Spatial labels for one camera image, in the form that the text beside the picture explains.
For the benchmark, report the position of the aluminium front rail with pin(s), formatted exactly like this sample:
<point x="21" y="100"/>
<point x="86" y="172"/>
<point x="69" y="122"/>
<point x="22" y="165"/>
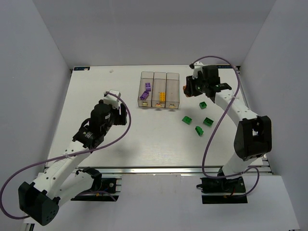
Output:
<point x="171" y="170"/>

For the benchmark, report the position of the green curved lego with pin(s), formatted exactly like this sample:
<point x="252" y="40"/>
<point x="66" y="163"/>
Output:
<point x="199" y="130"/>

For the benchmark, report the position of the purple long lego brick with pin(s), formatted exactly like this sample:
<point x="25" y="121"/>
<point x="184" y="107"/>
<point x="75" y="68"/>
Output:
<point x="144" y="95"/>

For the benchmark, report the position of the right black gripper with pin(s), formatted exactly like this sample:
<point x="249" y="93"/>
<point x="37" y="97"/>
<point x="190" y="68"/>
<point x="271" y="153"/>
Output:
<point x="189" y="86"/>

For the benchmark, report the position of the green lego centre two-by-two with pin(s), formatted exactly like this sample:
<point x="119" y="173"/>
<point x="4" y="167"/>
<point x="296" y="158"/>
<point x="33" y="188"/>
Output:
<point x="187" y="120"/>

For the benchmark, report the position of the purple small lego brick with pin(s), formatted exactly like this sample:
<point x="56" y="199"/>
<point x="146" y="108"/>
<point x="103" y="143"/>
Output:
<point x="148" y="87"/>

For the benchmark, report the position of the right blue corner label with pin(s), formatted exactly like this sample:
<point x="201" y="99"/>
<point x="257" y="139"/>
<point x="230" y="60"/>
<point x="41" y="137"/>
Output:
<point x="224" y="66"/>

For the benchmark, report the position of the yellow long lego brick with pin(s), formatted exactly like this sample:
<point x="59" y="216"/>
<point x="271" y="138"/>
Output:
<point x="162" y="97"/>

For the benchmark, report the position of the blue corner label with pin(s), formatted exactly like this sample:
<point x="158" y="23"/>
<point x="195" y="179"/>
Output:
<point x="81" y="68"/>
<point x="224" y="66"/>

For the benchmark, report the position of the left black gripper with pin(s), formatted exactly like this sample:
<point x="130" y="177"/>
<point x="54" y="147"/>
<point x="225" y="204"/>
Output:
<point x="122" y="114"/>

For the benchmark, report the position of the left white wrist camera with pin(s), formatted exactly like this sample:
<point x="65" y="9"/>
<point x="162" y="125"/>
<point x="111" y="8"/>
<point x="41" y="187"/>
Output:
<point x="111" y="99"/>

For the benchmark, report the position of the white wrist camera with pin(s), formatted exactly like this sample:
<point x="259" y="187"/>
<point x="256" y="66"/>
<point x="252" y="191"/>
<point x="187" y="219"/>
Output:
<point x="111" y="99"/>
<point x="196" y="67"/>

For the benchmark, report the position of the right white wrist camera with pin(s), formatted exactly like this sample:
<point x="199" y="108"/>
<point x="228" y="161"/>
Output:
<point x="196" y="67"/>

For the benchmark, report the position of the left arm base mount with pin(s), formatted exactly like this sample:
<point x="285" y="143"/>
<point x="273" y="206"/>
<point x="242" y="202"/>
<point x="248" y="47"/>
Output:
<point x="104" y="189"/>

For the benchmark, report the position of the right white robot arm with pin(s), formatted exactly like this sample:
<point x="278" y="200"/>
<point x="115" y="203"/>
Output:
<point x="253" y="136"/>

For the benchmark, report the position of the left blue corner label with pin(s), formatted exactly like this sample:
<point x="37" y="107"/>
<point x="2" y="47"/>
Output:
<point x="81" y="68"/>

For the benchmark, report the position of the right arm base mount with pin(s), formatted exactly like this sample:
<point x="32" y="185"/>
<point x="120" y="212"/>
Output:
<point x="222" y="191"/>

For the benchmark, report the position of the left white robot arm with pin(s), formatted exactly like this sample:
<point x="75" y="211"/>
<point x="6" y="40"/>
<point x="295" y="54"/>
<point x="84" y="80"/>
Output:
<point x="42" y="198"/>

